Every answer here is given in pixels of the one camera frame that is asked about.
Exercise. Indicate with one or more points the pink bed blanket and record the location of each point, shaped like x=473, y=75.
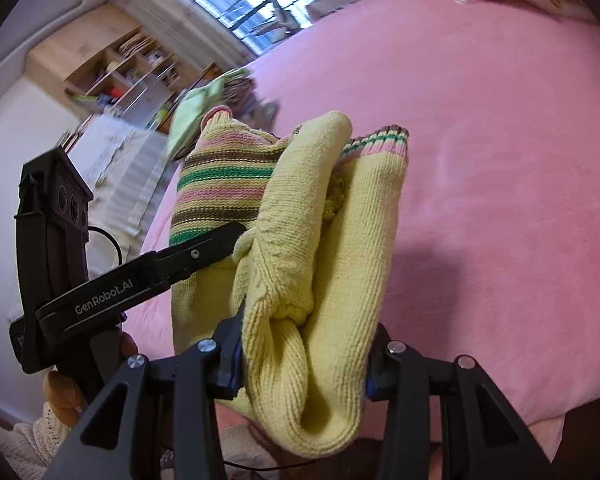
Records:
x=480, y=160

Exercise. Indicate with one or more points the white lace covered furniture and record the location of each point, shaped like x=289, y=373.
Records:
x=125, y=180

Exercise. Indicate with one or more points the yellow knit sweater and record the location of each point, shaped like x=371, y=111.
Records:
x=330, y=285

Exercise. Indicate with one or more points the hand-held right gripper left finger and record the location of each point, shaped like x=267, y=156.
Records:
x=190, y=385

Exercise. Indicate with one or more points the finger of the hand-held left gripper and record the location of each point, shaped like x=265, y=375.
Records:
x=200, y=252

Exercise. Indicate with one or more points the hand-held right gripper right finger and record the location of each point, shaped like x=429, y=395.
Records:
x=410, y=385

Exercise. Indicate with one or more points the green folded garment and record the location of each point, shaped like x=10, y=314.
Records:
x=190, y=115

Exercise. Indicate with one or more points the wooden desk with drawers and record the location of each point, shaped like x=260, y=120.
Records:
x=202, y=77

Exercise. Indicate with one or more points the grey folded garment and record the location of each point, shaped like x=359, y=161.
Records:
x=247, y=100

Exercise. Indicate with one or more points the wooden bookshelf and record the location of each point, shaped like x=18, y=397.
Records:
x=105, y=70

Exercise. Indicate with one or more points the beige curtain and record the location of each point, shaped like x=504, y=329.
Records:
x=180, y=15

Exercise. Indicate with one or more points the person's left forearm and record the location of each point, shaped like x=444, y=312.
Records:
x=35, y=445

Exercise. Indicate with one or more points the person's left hand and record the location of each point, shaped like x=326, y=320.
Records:
x=62, y=392

